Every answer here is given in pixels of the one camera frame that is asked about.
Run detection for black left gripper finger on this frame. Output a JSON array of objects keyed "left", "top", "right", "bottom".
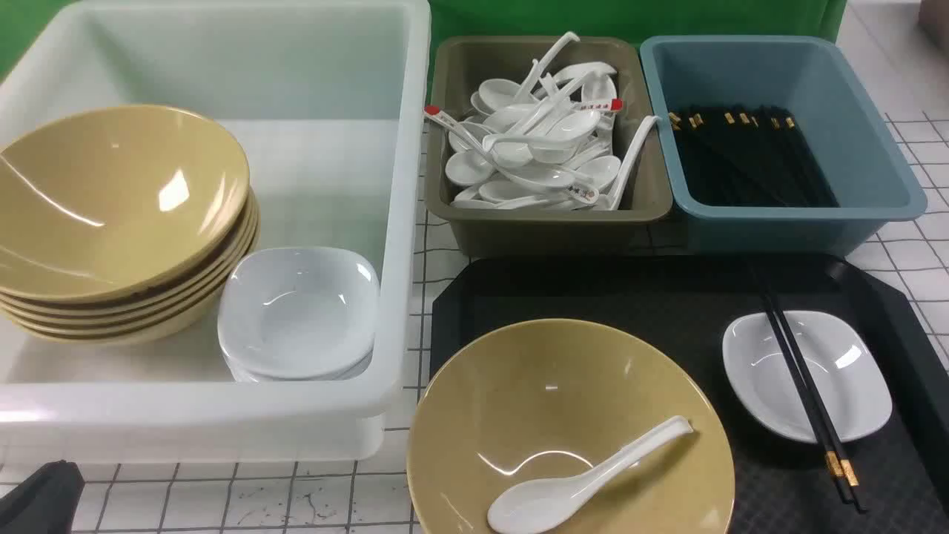
[{"left": 1, "top": 461, "right": 85, "bottom": 533}]

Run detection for white soup spoon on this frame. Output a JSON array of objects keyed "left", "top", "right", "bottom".
[{"left": 487, "top": 416, "right": 694, "bottom": 533}]

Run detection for tan noodle bowl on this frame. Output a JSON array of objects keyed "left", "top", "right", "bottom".
[{"left": 407, "top": 319, "right": 736, "bottom": 533}]

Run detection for black chopstick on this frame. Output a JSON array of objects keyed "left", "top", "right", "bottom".
[
  {"left": 745, "top": 258, "right": 869, "bottom": 515},
  {"left": 744, "top": 260, "right": 857, "bottom": 506}
]

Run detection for white square sauce dish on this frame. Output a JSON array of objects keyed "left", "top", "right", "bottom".
[{"left": 722, "top": 310, "right": 893, "bottom": 444}]

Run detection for bottom stacked tan bowl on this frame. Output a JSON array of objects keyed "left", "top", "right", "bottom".
[{"left": 2, "top": 222, "right": 260, "bottom": 345}]

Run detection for lower stacked white dish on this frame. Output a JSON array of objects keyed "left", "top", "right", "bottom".
[{"left": 216, "top": 349, "right": 371, "bottom": 383}]

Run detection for stacked white dish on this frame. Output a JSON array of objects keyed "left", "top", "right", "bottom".
[
  {"left": 216, "top": 349, "right": 371, "bottom": 383},
  {"left": 216, "top": 246, "right": 380, "bottom": 378}
]

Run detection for top stacked white dish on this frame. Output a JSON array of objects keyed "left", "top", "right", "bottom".
[{"left": 216, "top": 246, "right": 380, "bottom": 378}]

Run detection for green backdrop cloth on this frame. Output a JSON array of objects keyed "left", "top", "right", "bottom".
[{"left": 0, "top": 0, "right": 849, "bottom": 82}]

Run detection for large white plastic tub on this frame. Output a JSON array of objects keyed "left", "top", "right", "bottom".
[{"left": 2, "top": 1, "right": 430, "bottom": 464}]

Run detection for red-tipped white spoon left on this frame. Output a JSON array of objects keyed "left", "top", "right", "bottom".
[{"left": 424, "top": 105, "right": 601, "bottom": 204}]

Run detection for red-tipped white spoon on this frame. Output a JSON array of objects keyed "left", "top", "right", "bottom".
[
  {"left": 482, "top": 98, "right": 624, "bottom": 168},
  {"left": 424, "top": 105, "right": 601, "bottom": 204}
]

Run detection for olive spoon bin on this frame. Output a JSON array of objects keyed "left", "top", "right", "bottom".
[{"left": 423, "top": 35, "right": 673, "bottom": 258}]

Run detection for red-tipped white spoon right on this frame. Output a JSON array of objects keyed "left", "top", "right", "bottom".
[{"left": 482, "top": 98, "right": 624, "bottom": 168}]

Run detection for white spoon upright top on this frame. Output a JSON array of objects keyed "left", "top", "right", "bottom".
[{"left": 512, "top": 31, "right": 581, "bottom": 104}]

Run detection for white spoon leaning right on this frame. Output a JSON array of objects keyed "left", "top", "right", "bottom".
[{"left": 593, "top": 115, "right": 660, "bottom": 211}]

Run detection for black serving tray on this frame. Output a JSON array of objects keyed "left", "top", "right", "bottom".
[{"left": 430, "top": 254, "right": 947, "bottom": 533}]

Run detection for pile of black chopsticks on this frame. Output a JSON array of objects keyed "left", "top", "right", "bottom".
[{"left": 667, "top": 105, "right": 840, "bottom": 208}]

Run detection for blue chopstick bin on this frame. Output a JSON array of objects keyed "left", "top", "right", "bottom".
[{"left": 638, "top": 35, "right": 927, "bottom": 257}]

